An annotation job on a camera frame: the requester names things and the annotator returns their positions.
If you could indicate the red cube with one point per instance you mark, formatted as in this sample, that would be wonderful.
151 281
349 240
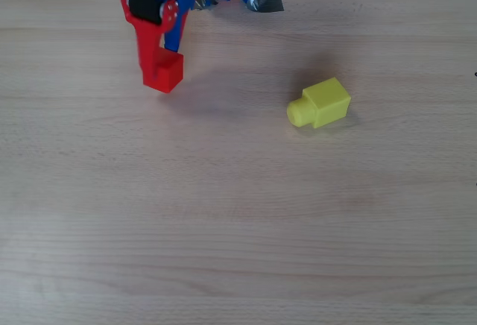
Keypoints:
169 73

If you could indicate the yellow block with round peg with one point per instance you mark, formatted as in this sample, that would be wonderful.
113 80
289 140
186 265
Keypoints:
326 103

